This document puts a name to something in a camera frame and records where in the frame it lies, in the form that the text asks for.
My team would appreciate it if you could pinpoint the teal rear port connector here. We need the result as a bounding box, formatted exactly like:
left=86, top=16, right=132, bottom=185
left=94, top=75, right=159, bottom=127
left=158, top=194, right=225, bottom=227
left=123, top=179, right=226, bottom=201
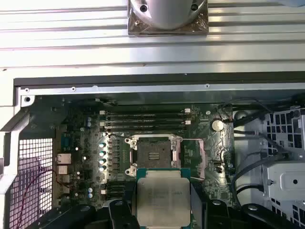
left=61, top=133, right=72, bottom=150

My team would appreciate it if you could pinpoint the CPU socket with metal frame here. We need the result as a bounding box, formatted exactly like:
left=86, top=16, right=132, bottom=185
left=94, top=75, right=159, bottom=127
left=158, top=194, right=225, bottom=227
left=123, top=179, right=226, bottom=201
left=123, top=135, right=184, bottom=178

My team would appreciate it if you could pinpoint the RAM slot with white latch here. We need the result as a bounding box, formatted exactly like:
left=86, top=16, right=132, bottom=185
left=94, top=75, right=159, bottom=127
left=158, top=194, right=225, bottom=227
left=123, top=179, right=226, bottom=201
left=100, top=187, right=126, bottom=195
left=100, top=120, right=193, bottom=129
left=100, top=108, right=193, bottom=119

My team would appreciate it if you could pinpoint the RAM slot with black latch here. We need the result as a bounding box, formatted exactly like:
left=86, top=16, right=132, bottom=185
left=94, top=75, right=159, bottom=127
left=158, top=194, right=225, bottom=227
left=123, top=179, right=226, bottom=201
left=104, top=181, right=127, bottom=188
left=104, top=194, right=125, bottom=201
left=104, top=128, right=193, bottom=135
left=104, top=118, right=193, bottom=124

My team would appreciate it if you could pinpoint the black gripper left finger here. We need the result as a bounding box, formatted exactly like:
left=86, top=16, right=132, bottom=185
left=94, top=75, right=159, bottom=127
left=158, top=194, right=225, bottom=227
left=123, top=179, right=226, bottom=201
left=33, top=183, right=139, bottom=229

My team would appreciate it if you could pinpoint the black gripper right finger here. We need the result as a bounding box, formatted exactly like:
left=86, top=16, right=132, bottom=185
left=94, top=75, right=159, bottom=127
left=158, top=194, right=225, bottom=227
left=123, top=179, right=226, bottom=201
left=190, top=187, right=294, bottom=229

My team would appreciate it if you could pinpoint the green motherboard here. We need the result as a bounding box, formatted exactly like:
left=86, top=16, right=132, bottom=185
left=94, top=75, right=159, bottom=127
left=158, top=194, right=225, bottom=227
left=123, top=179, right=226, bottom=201
left=51, top=96, right=235, bottom=215

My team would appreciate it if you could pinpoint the silver CPU with green edge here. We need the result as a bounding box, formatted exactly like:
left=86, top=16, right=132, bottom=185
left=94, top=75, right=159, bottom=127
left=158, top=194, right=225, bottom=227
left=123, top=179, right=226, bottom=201
left=135, top=167, right=191, bottom=227

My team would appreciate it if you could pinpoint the metal socket cover frame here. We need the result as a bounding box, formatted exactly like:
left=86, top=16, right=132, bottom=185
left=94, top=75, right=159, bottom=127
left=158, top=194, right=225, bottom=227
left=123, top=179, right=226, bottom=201
left=173, top=137, right=206, bottom=181

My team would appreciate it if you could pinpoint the grey metal PC case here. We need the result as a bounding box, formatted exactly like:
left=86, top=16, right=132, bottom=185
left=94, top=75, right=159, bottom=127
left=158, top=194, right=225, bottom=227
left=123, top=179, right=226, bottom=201
left=0, top=69, right=305, bottom=229

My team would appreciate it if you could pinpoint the perforated metal drive cage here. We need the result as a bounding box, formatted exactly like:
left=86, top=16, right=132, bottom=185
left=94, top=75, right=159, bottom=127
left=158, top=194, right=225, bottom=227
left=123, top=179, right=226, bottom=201
left=261, top=106, right=305, bottom=229

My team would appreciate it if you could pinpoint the round silver coin battery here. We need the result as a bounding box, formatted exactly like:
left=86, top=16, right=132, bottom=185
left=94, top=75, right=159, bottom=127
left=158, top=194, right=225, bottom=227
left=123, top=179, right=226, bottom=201
left=211, top=119, right=224, bottom=132

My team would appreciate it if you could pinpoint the thin wire locking lever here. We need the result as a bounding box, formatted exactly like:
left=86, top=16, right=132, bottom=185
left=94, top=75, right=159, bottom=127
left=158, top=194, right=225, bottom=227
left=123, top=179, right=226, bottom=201
left=107, top=133, right=134, bottom=139

